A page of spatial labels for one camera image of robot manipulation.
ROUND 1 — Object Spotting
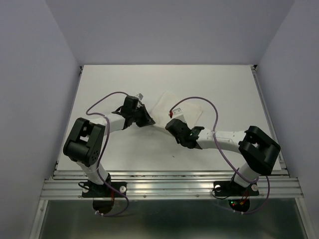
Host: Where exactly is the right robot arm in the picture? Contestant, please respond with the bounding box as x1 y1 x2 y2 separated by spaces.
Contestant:
165 119 281 196

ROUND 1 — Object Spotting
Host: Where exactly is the aluminium right side rail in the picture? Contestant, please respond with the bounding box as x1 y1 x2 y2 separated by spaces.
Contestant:
250 65 290 176

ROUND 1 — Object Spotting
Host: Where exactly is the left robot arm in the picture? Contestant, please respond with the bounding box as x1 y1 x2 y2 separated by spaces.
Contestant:
63 93 155 198

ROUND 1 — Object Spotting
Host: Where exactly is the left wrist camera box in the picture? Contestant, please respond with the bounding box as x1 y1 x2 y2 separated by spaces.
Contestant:
135 93 144 101

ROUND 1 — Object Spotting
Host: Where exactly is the aluminium rail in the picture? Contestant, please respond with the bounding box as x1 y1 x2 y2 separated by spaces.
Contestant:
250 65 290 176
40 170 304 201

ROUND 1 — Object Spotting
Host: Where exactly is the white cloth napkin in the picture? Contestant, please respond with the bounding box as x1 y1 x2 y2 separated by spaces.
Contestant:
150 92 203 133

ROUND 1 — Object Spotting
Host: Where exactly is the aluminium front rail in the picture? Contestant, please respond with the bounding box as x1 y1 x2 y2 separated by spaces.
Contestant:
40 170 304 201

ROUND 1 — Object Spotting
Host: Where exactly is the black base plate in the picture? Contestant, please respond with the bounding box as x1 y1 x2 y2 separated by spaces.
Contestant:
78 181 127 198
212 181 259 197

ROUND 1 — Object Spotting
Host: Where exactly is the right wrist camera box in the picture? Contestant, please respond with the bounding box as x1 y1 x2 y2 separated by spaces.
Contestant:
169 108 186 123

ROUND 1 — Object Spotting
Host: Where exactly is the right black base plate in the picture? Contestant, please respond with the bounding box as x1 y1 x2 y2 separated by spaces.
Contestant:
212 181 259 197

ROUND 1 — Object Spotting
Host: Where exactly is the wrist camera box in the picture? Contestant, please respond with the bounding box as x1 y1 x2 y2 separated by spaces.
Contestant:
135 93 144 101
169 108 186 123

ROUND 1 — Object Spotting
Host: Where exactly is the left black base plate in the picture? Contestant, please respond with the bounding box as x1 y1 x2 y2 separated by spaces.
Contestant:
78 181 127 198

